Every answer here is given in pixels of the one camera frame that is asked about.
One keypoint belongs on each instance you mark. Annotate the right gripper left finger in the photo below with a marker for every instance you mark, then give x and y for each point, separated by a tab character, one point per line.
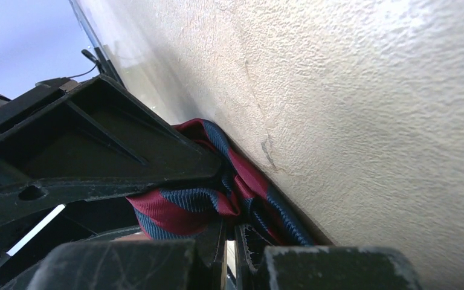
195	263

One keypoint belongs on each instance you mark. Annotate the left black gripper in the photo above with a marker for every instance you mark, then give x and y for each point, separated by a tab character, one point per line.
89	144

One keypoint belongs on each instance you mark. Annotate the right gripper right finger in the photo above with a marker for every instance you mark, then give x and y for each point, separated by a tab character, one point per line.
261	265

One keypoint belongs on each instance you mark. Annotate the red navy striped tie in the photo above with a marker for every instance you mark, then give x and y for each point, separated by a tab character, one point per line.
242	195

